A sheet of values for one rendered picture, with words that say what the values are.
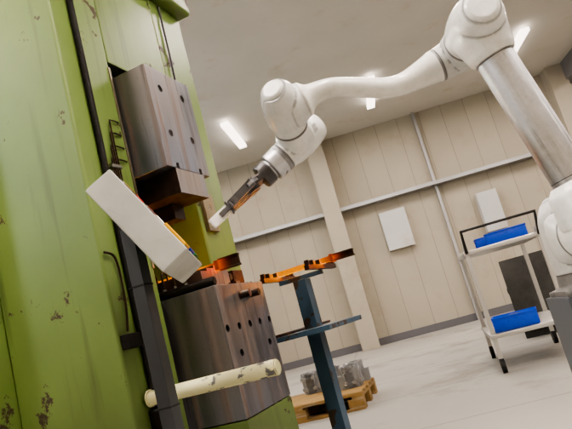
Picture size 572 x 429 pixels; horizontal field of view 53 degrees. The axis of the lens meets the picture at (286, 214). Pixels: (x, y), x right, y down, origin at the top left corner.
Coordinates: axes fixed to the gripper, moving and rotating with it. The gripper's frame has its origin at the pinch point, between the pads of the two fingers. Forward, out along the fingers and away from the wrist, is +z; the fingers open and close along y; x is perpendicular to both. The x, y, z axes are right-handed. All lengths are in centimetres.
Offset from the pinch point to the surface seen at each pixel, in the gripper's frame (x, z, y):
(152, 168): 36.2, 2.2, 33.3
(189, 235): 19, 9, 76
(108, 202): 16.2, 19.1, -27.1
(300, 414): -94, 39, 288
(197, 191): 22, -4, 45
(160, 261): -3.3, 20.0, -27.0
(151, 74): 63, -22, 34
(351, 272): -64, -155, 802
